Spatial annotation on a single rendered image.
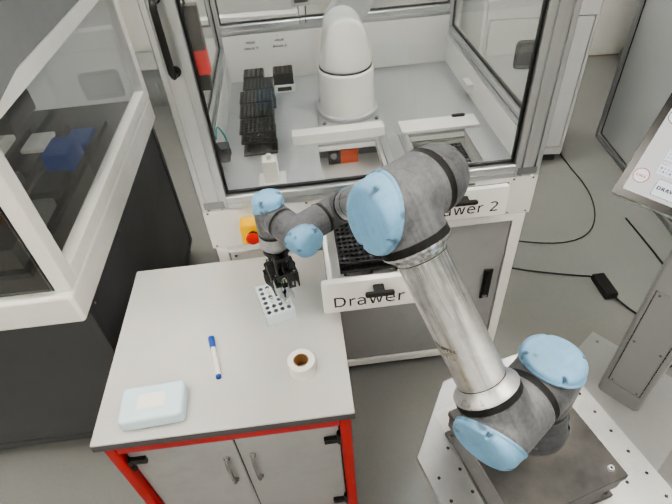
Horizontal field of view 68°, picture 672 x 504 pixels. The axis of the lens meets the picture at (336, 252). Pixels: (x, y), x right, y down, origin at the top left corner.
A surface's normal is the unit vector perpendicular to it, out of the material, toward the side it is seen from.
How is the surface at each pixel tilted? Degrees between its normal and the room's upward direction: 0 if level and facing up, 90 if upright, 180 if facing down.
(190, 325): 0
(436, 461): 0
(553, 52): 90
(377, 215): 84
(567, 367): 8
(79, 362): 90
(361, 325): 90
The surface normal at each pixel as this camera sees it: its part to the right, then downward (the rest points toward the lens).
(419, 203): 0.48, -0.01
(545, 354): 0.04, -0.79
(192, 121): 0.11, 0.67
